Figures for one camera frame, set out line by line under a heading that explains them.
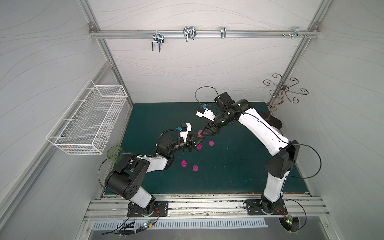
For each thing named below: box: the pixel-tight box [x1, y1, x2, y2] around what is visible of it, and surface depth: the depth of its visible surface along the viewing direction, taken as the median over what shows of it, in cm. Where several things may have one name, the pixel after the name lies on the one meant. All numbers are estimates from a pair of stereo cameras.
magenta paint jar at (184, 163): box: [181, 160, 188, 168], surface depth 88 cm
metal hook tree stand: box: [263, 73, 309, 121], surface depth 88 cm
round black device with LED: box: [278, 215, 300, 235], surface depth 73 cm
